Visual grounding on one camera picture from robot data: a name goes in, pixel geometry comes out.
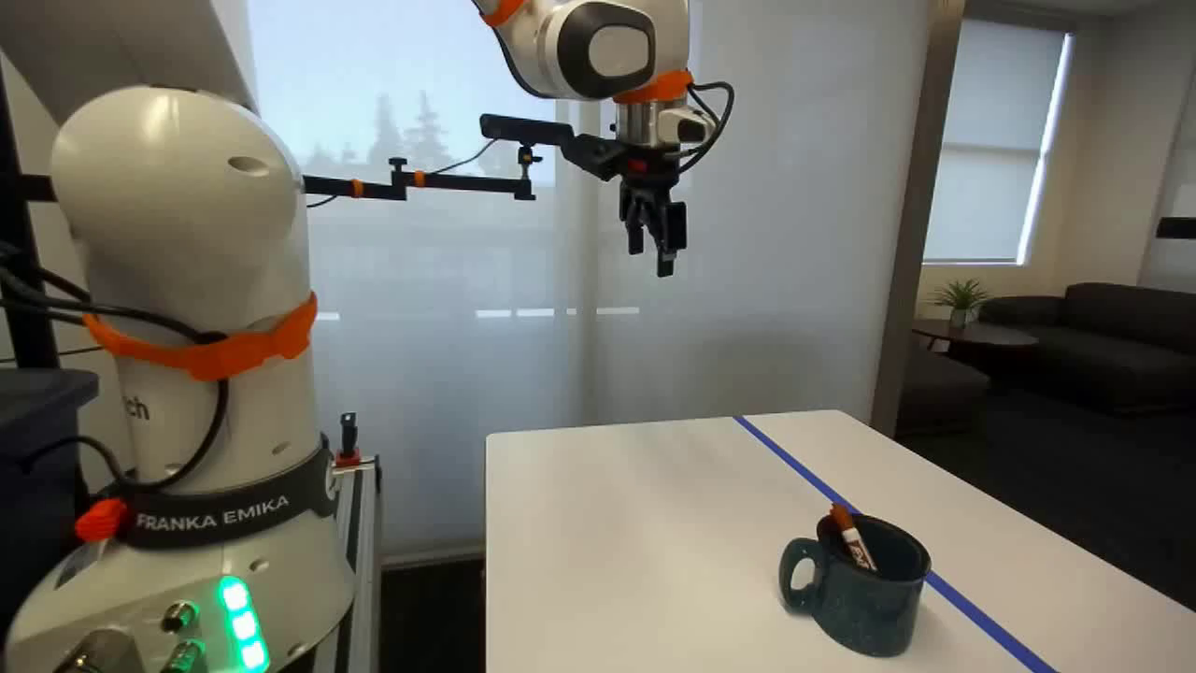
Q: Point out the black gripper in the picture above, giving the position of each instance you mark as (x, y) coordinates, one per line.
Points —
(646, 172)

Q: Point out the orange marker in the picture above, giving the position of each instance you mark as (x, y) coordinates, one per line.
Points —
(853, 541)

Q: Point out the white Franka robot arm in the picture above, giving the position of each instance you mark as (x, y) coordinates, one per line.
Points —
(186, 249)

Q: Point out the dark teal speckled mug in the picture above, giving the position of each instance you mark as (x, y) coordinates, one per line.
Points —
(872, 611)

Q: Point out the long blue tape strip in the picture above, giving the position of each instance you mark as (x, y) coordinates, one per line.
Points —
(796, 474)

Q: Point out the small potted plant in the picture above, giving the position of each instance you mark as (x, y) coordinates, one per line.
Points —
(963, 302)

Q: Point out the dark ottoman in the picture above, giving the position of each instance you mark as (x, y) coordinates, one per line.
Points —
(940, 390)

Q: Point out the round dark coffee table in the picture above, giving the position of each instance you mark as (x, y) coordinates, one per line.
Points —
(975, 338)

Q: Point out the white window blind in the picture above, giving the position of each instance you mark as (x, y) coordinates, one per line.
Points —
(994, 142)

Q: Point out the small black clamp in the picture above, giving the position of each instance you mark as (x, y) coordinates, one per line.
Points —
(347, 438)

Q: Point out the white stand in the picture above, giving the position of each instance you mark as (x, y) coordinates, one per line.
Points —
(358, 563)

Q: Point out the dark sofa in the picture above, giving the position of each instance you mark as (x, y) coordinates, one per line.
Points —
(1108, 340)

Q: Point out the black vertical pole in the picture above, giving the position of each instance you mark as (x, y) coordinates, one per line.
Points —
(25, 249)

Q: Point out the black box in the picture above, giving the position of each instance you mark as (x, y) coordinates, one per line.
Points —
(38, 474)

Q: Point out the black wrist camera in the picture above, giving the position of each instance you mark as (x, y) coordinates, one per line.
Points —
(588, 152)

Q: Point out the black exterior camera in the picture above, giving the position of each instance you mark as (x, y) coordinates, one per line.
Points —
(508, 130)

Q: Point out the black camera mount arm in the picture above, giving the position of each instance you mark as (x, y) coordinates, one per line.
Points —
(433, 182)

